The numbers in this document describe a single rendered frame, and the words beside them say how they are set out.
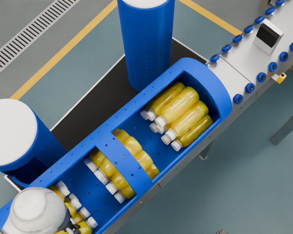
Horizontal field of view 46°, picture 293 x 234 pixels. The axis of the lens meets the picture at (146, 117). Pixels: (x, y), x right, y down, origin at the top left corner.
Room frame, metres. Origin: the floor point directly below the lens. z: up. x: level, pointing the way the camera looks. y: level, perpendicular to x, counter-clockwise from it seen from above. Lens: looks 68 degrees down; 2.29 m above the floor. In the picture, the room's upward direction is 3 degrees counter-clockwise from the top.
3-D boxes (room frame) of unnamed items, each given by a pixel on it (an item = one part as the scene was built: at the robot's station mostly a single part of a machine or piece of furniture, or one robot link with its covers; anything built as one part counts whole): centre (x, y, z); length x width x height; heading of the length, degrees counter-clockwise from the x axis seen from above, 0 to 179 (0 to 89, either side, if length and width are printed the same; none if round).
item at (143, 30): (1.18, -0.03, 0.59); 0.28 x 0.28 x 0.88
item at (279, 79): (0.73, -0.59, 0.92); 0.08 x 0.03 x 0.05; 40
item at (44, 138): (0.49, 0.57, 0.59); 0.28 x 0.28 x 0.88
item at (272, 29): (0.86, -0.54, 1.00); 0.10 x 0.04 x 0.15; 40
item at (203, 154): (0.63, -0.37, 0.31); 0.06 x 0.06 x 0.63; 40
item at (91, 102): (0.90, 0.22, 0.07); 1.50 x 0.52 x 0.15; 137
